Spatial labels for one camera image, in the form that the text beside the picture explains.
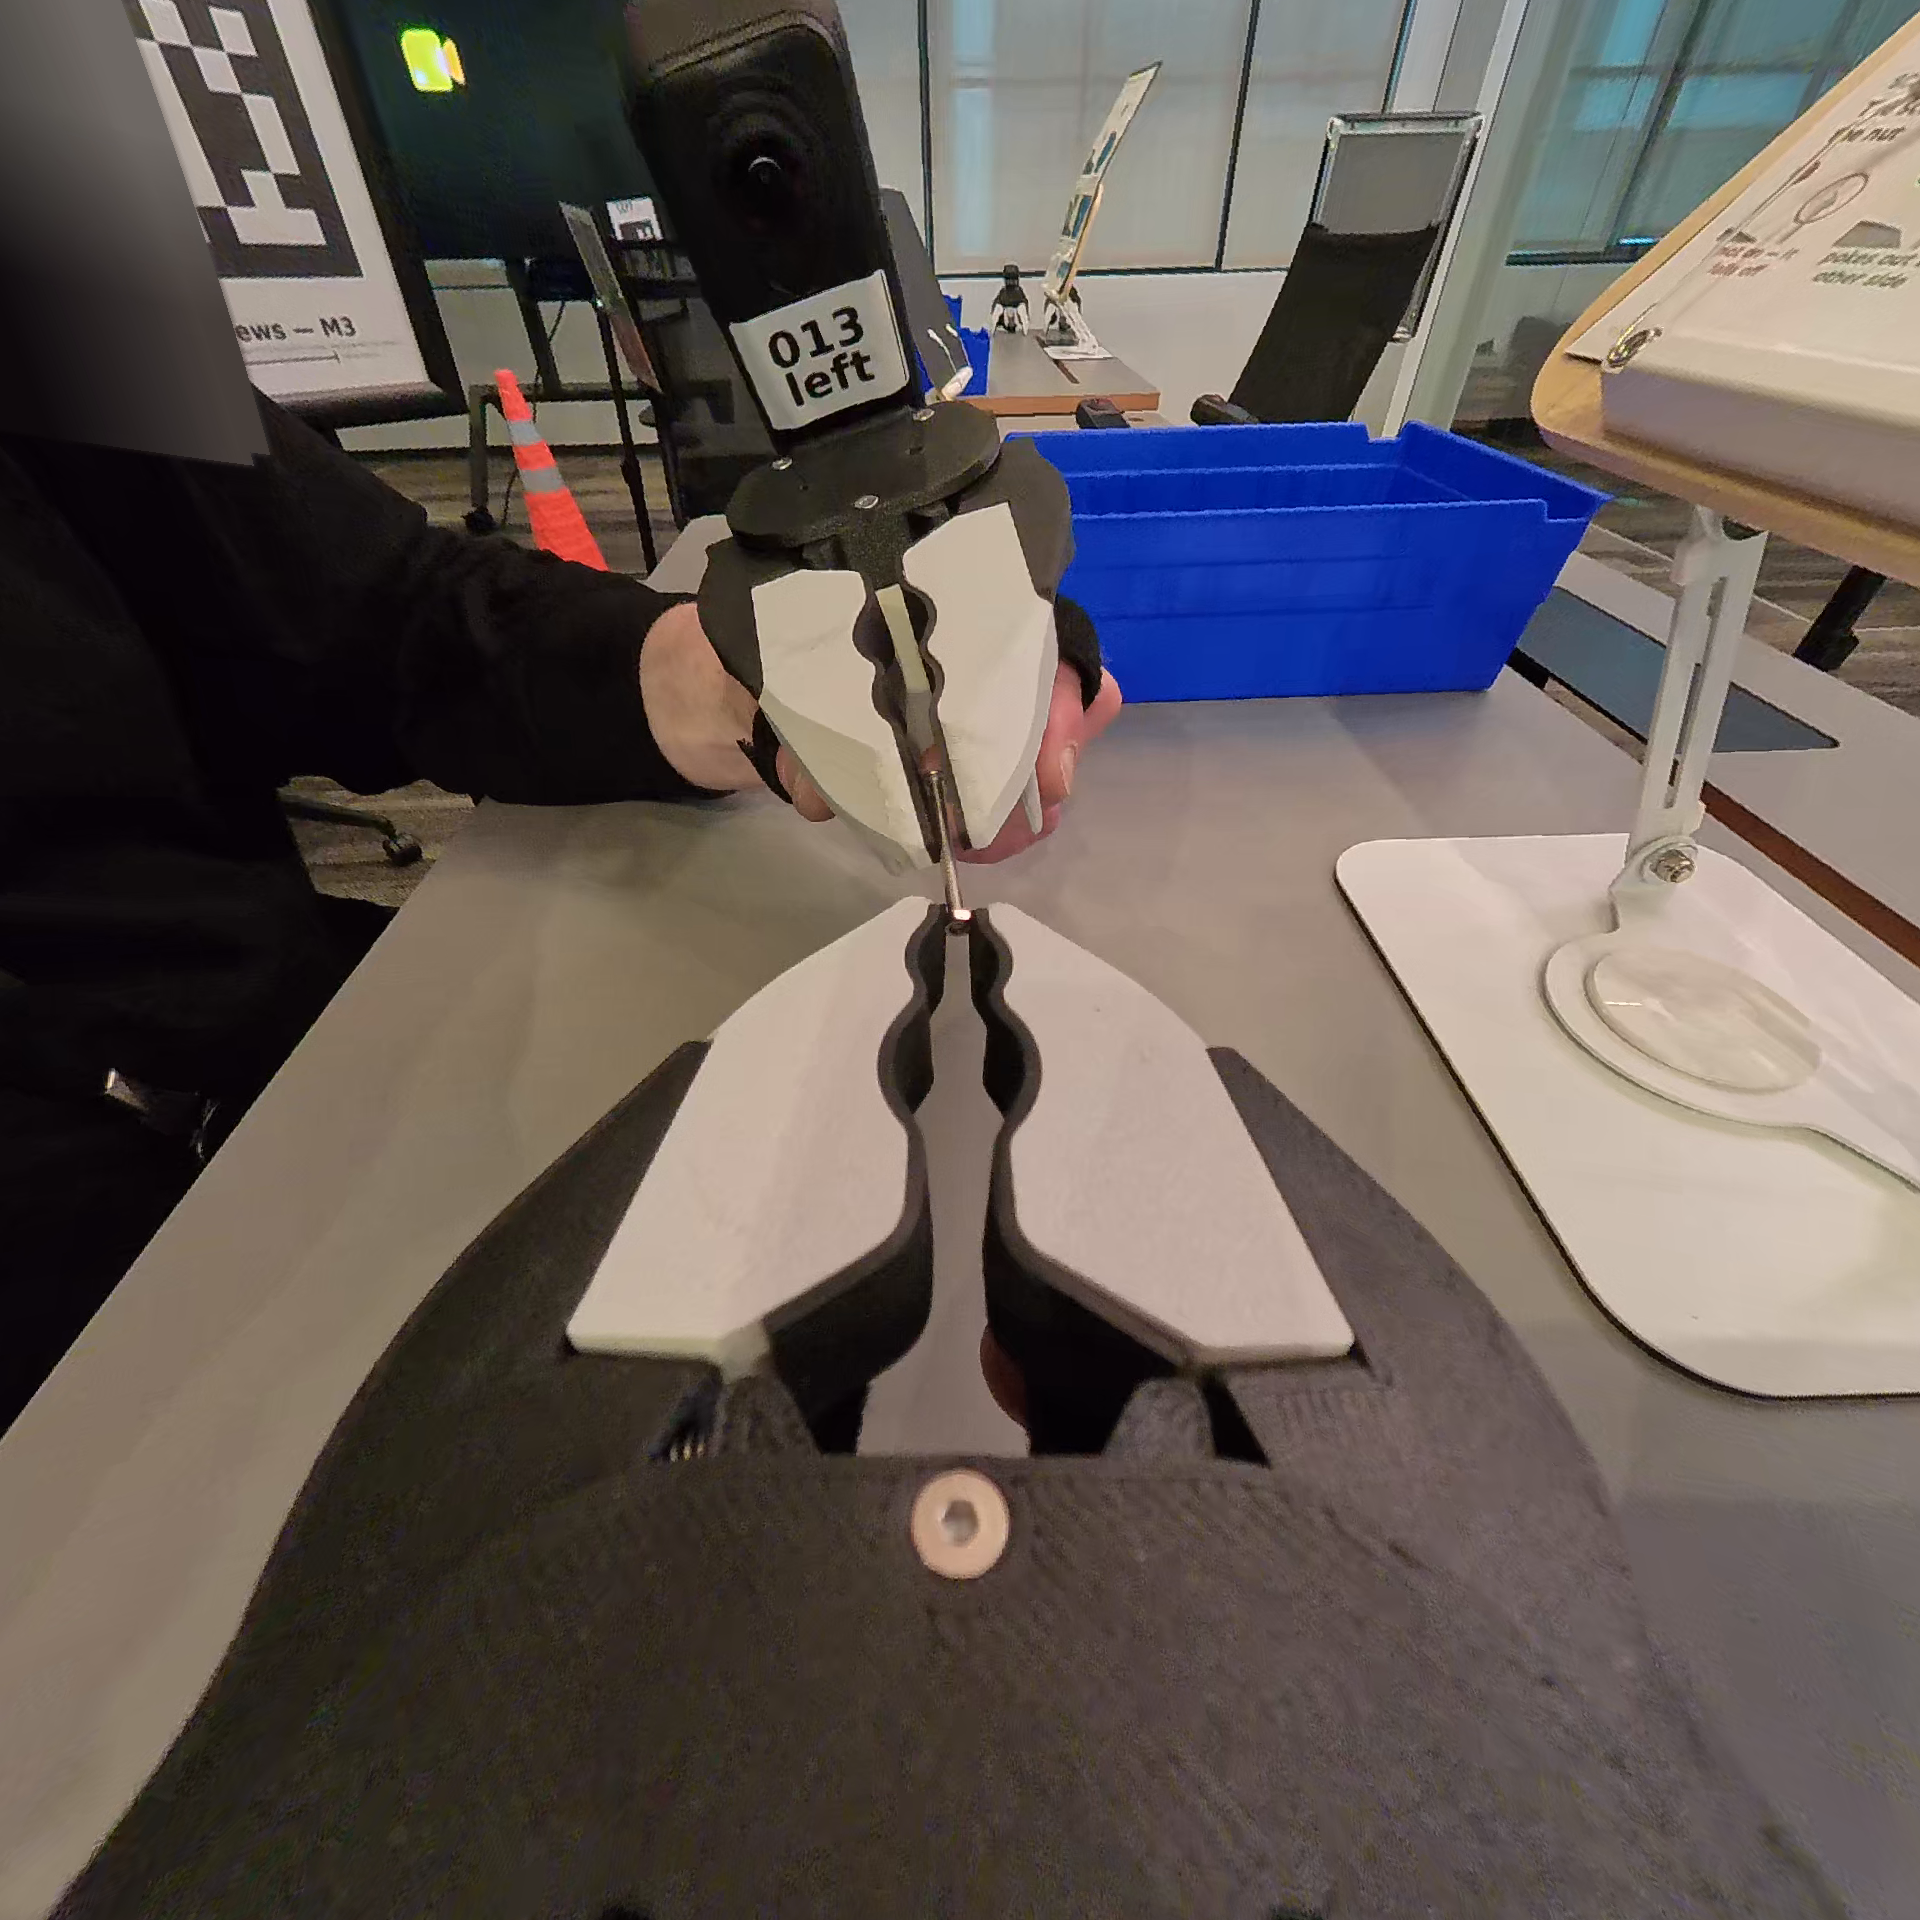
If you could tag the blue plastic bin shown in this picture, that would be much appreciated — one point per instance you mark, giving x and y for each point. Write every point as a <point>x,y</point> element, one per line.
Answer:
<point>1275,570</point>

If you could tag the black and white poster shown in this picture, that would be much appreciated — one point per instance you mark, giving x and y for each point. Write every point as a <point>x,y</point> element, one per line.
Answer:
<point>253,194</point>

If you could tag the metal screw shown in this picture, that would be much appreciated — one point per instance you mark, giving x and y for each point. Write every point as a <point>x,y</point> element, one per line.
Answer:
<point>943,838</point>

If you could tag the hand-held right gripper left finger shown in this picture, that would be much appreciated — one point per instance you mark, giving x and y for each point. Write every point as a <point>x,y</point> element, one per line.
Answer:
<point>751,1170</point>

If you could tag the framed instruction sheet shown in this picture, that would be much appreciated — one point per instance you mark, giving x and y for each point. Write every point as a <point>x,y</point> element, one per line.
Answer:
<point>1770,300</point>

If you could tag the orange traffic cone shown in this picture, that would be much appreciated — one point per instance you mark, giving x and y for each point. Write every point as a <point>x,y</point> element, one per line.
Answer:
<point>546,480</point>

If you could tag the grey desk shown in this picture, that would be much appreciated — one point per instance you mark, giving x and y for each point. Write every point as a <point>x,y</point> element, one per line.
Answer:
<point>1200,838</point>

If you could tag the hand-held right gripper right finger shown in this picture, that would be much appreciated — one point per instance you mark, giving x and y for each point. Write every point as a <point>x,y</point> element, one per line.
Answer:
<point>1170,1185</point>

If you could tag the yellow tag sign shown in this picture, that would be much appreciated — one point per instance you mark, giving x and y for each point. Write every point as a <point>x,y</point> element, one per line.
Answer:
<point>431,62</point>

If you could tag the large black display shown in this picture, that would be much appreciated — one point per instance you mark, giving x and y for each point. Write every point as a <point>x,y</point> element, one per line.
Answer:
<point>495,134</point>

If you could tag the person's left hand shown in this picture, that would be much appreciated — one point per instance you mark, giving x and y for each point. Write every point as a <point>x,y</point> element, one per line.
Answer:
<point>697,705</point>

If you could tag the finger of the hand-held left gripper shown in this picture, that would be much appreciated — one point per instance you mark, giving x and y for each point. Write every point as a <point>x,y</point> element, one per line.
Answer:
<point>833,721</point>
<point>989,661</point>

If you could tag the wooden instruction board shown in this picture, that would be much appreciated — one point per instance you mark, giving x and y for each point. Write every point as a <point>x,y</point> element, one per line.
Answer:
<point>1650,434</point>
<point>1103,180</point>

